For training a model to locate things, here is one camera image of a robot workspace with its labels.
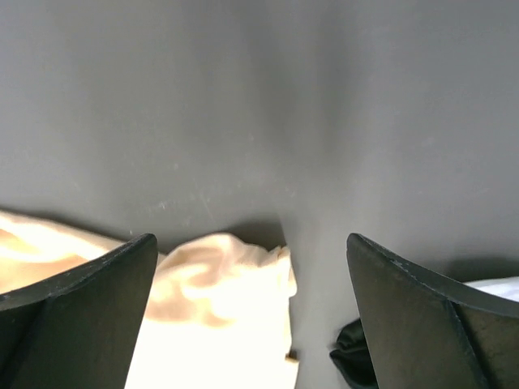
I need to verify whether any black folded t shirt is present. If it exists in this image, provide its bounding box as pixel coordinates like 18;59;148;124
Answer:
329;318;379;389

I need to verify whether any white folded t shirt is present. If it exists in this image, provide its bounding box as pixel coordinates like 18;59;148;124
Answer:
465;276;519;302

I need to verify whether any peach yellow t shirt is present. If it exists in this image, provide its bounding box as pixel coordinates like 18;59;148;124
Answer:
1;212;299;388

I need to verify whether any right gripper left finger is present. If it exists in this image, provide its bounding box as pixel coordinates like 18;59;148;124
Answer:
1;234;158;389

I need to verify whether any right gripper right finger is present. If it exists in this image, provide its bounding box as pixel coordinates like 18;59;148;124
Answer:
346;233;518;388

